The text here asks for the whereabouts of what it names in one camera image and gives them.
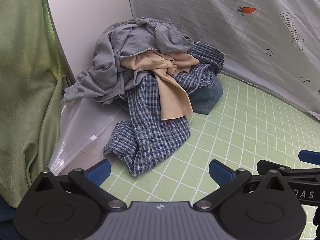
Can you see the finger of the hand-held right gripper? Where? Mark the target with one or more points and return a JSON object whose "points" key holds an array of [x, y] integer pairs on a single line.
{"points": [[295, 171], [310, 155]]}

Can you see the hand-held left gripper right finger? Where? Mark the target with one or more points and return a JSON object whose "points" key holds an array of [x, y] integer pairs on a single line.
{"points": [[220, 171]]}

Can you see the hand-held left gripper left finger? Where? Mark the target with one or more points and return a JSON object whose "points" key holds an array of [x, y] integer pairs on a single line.
{"points": [[101, 170]]}

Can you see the grey sweatpants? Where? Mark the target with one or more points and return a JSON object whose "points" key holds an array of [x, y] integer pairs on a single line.
{"points": [[130, 42]]}

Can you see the clear plastic bag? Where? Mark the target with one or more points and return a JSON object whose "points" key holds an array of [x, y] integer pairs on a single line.
{"points": [[77, 132]]}

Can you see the blue plaid shirt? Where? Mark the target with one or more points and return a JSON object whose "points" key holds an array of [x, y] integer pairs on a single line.
{"points": [[150, 140]]}

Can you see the blue denim garment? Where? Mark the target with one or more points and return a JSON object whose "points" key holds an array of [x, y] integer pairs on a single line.
{"points": [[205, 97]]}

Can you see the beige cloth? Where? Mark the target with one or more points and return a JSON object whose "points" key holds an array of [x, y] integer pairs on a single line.
{"points": [[172, 95]]}

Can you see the green curtain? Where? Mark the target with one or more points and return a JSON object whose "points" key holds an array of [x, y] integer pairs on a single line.
{"points": [[25, 92]]}

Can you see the grey printed sheet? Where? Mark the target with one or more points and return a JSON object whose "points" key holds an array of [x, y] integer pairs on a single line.
{"points": [[225, 30]]}

